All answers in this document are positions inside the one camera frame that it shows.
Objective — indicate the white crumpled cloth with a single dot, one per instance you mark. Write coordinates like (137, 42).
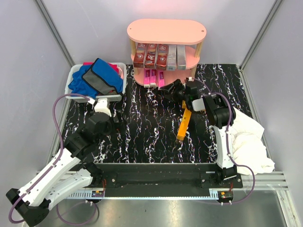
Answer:
(248, 149)

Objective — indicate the orange barcode toothpaste box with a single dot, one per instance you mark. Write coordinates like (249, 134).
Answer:
(195, 105)

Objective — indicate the pink BeYou box front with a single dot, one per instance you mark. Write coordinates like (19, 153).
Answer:
(161, 80)

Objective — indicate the pink BeYou box back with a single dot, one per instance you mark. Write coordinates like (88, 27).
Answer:
(146, 78)

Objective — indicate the orange R&O toothpaste box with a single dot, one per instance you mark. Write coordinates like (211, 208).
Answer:
(184, 124)

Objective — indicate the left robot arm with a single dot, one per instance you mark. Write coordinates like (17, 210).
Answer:
(34, 200)

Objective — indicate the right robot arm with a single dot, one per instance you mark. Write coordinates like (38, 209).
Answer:
(220, 115)

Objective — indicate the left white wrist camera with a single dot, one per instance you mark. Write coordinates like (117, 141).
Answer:
(100, 106)

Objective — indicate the red 3D toothpaste box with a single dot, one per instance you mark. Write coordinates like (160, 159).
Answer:
(139, 57)
(162, 55)
(150, 57)

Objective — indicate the pink cloth in basket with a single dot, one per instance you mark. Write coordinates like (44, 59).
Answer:
(114, 66)

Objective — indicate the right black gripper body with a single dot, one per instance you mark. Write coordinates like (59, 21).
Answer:
(179, 92)

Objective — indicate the pink three-tier shelf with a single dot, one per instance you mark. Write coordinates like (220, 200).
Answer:
(170, 31)

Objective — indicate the silver grey toothpaste box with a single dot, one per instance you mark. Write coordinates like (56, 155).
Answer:
(181, 57)

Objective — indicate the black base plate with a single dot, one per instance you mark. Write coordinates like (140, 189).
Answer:
(201, 175)

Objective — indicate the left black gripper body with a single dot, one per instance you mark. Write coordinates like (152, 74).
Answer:
(119, 126)

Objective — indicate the pink beyou box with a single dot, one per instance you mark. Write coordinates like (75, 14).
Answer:
(146, 78)
(153, 78)
(161, 80)

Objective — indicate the blue cloth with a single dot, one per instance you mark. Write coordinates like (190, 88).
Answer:
(79, 86)

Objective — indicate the grey black-trimmed cloth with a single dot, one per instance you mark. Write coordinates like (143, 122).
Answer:
(103, 78)

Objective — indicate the grey Protefix toothpaste box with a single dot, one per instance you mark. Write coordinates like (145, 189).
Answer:
(172, 57)

